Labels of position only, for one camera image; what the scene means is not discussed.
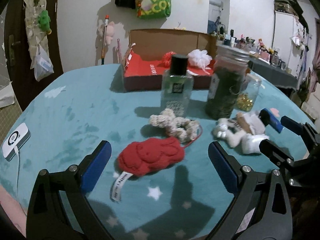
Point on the wall mirror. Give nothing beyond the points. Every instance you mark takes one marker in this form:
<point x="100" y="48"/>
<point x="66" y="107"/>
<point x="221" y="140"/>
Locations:
<point x="218" y="15"/>

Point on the small jar with gold beads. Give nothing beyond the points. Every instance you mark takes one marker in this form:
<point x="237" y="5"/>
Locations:
<point x="248" y="93"/>

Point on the red mesh bath sponge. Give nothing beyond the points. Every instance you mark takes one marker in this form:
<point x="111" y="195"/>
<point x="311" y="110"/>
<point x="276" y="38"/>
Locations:
<point x="166" y="59"/>

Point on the tall jar with dark contents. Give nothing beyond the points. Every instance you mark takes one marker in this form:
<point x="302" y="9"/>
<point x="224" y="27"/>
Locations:
<point x="228" y="76"/>

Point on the white plush toy with bow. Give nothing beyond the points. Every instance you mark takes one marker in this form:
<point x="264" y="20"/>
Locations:
<point x="246" y="129"/>

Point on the clear bottle with black cap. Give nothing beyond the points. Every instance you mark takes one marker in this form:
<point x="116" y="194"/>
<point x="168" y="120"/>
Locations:
<point x="177" y="86"/>

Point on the green plush on door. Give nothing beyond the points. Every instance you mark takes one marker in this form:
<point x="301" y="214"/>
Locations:
<point x="44" y="22"/>

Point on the white mesh bath pouf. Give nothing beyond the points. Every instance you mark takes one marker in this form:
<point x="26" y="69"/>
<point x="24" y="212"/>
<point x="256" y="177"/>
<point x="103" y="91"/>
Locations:
<point x="199" y="58"/>

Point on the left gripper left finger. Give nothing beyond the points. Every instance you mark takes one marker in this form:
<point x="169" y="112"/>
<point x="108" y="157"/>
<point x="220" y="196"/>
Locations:
<point x="59" y="208"/>

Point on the white power bank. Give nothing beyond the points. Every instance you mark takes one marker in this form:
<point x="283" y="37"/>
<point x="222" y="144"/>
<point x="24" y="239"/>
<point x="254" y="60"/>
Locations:
<point x="16" y="139"/>

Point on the green tote bag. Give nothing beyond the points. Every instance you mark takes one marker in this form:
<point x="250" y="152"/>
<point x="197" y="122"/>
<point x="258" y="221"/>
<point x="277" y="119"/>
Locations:
<point x="153" y="9"/>

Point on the pink plush on wall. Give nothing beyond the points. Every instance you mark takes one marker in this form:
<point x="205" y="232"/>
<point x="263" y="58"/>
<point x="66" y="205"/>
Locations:
<point x="108" y="32"/>

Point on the dark cloth side table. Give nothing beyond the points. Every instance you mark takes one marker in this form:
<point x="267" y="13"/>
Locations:
<point x="276" y="76"/>

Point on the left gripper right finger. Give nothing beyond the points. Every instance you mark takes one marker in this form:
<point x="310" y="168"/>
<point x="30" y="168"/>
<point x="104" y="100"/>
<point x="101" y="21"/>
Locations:
<point x="260" y="208"/>

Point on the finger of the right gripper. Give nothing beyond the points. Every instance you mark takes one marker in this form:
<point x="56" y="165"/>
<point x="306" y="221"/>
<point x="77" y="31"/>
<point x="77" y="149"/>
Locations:
<point x="268" y="118"/>
<point x="303" y="130"/>

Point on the white refrigerator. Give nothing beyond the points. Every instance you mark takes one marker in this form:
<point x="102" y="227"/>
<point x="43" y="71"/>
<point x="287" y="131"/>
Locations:
<point x="288" y="38"/>

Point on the clear plastic bag on door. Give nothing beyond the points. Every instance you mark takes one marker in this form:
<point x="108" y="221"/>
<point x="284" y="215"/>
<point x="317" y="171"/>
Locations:
<point x="43" y="66"/>

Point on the cardboard box with red lining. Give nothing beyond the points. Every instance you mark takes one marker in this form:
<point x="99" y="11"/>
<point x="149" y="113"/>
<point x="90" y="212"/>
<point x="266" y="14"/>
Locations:
<point x="142" y="63"/>

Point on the red plush rabbit toy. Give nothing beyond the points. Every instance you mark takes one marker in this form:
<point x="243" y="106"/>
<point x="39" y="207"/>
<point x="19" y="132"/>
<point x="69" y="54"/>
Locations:
<point x="152" y="155"/>

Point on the dark wooden door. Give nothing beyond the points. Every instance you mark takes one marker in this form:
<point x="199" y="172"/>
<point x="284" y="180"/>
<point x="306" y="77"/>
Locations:
<point x="22" y="35"/>

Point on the teal fleece blanket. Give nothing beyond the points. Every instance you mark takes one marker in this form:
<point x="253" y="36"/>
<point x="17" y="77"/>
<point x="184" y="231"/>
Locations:
<point x="69" y="119"/>

